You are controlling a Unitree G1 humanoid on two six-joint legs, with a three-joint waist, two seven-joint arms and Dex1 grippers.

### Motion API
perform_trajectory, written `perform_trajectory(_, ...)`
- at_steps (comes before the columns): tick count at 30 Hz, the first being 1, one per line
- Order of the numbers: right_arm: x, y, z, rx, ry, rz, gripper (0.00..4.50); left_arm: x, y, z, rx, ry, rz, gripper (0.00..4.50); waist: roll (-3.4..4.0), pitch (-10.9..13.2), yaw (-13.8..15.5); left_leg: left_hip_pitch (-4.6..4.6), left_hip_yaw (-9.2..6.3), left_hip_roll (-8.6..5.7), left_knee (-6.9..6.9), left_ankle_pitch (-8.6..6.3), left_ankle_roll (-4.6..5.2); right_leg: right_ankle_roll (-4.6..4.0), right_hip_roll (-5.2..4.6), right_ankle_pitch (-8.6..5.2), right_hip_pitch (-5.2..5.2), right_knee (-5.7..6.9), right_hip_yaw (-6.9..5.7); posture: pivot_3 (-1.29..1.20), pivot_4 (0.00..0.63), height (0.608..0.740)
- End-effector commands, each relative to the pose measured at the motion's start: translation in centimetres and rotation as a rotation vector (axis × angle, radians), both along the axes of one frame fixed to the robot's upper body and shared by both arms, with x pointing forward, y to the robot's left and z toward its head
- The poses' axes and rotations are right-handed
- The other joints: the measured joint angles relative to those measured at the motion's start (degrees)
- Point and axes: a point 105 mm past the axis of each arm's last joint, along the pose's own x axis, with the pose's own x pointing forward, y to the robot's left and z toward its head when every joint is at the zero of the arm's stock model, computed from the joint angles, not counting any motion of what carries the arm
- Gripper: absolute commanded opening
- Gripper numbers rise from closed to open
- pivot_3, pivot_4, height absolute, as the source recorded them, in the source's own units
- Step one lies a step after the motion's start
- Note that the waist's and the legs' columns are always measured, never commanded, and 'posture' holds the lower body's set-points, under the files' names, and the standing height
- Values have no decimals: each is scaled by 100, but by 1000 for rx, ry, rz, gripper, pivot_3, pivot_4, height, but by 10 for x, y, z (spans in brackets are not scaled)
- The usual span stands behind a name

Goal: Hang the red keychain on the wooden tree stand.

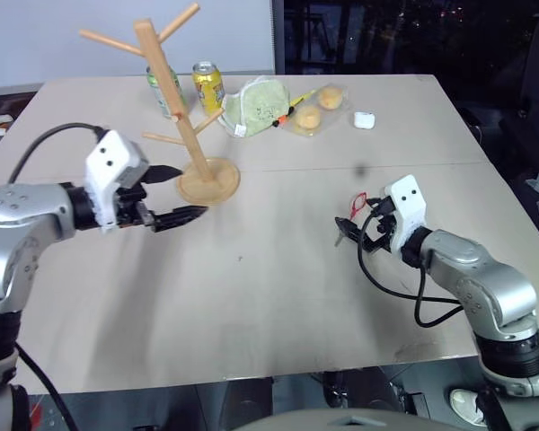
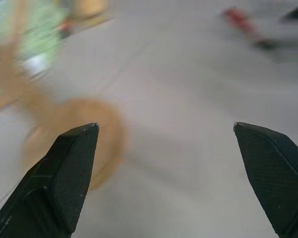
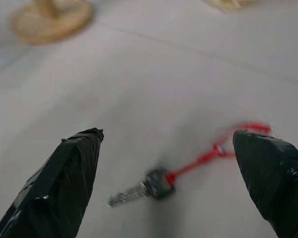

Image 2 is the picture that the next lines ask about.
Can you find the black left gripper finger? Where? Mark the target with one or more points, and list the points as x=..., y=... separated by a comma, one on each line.
x=64, y=178
x=275, y=173

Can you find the wooden tree stand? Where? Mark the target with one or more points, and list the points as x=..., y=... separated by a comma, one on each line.
x=64, y=124

